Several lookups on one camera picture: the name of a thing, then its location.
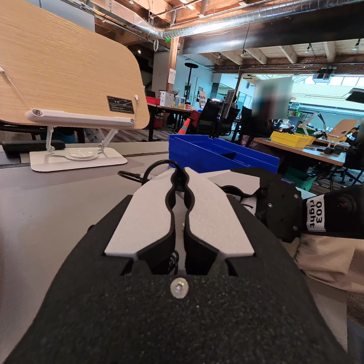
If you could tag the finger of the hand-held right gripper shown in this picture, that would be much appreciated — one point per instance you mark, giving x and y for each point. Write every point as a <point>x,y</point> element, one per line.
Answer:
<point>241,180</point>
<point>250,204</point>

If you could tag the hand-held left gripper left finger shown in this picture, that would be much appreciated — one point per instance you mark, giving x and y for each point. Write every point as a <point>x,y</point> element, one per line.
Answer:
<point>142,224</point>

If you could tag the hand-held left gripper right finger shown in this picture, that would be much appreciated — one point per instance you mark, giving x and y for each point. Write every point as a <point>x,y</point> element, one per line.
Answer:
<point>219,227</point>

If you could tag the grey USB hub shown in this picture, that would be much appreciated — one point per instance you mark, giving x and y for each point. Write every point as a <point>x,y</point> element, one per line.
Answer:
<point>144,176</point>

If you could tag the blue plastic bin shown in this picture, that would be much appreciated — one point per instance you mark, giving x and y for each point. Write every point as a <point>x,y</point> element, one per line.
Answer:
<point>199,153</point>

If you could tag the grey desk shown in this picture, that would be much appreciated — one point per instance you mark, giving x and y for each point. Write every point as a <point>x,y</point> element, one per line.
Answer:
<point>57,213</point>

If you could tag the green plastic bin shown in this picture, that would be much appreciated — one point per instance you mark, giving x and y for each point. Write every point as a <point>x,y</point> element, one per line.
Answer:
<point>301,179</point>

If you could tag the wooden table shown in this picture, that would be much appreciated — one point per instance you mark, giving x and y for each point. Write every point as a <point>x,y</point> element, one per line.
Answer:
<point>312,155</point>
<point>170,109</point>

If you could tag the black office chair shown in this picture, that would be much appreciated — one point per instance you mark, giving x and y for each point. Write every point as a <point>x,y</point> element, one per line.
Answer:
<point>209,116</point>
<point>230,119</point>

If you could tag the yellow plastic bin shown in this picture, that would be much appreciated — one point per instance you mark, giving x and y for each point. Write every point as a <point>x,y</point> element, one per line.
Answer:
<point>293,139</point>

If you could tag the orange traffic cone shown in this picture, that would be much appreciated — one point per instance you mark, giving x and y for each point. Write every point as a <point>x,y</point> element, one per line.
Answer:
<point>184,128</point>

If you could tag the white wipes canister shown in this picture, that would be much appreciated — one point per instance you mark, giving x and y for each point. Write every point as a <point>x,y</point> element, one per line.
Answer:
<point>177,101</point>
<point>183,103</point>

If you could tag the wooden book stand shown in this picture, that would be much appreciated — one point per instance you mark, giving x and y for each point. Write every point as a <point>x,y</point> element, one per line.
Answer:
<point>71,71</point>
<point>344,128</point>

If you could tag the white cardboard box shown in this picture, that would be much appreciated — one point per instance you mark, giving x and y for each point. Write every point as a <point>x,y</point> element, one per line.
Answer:
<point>166,99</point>

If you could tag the small red bin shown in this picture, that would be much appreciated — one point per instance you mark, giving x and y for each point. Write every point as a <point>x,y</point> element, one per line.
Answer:
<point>153,101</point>

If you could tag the black floor lamp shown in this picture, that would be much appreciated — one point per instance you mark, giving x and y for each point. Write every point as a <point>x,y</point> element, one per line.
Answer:
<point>192,64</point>

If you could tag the ceiling projector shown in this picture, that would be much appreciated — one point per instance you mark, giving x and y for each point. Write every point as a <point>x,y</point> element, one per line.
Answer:
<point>321,76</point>

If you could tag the black case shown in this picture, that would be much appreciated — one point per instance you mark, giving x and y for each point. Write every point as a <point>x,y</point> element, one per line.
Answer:
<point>28,146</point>

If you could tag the silver air duct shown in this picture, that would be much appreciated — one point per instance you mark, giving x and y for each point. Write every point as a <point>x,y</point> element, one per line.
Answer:
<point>213,25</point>

